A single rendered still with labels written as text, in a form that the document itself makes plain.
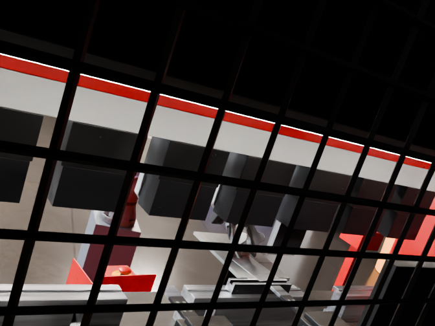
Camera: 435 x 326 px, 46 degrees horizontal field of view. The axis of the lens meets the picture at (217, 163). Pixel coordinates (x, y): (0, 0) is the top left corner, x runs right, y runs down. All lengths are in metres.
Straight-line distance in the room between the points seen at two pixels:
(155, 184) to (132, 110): 0.17
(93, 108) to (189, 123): 0.20
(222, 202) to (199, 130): 0.22
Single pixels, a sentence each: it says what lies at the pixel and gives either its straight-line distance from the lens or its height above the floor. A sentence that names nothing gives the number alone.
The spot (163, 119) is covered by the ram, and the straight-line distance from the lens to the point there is 0.99.
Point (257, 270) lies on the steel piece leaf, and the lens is 1.44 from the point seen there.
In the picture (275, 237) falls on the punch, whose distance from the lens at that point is 1.33.
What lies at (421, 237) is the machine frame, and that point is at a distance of 2.13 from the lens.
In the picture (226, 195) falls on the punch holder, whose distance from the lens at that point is 1.18.
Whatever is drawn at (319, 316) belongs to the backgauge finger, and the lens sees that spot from 1.26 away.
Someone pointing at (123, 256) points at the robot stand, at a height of 0.66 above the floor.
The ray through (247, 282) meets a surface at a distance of 1.37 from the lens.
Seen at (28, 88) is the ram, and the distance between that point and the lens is 0.90.
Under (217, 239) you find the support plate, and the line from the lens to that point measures 1.56.
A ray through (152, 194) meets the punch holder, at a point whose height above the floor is 1.22.
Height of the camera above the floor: 1.54
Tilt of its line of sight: 12 degrees down
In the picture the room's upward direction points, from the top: 19 degrees clockwise
